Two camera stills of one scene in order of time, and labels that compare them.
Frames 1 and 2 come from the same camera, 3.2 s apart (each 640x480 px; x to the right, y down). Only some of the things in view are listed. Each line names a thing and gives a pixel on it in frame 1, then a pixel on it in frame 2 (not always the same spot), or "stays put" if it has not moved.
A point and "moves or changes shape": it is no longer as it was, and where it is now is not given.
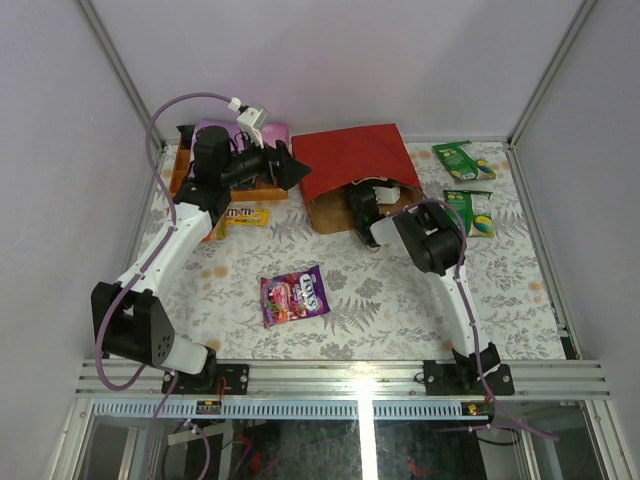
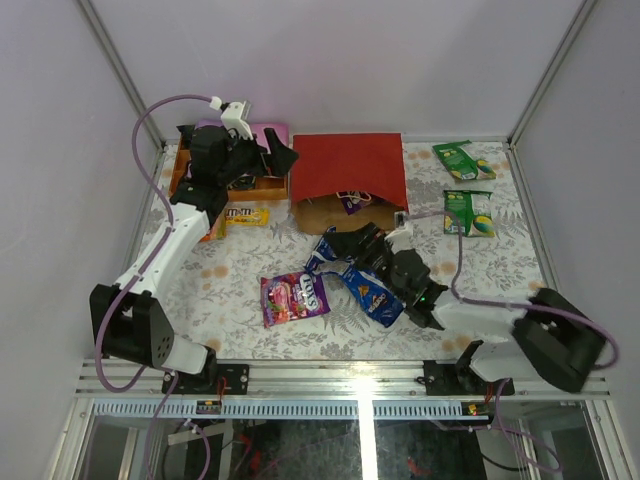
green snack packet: [461, 165] stays put
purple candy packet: [293, 296] stays put
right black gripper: [349, 199] → [361, 245]
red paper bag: [327, 163] moves or changes shape
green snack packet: [475, 207] stays put
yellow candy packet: [218, 233] stays put
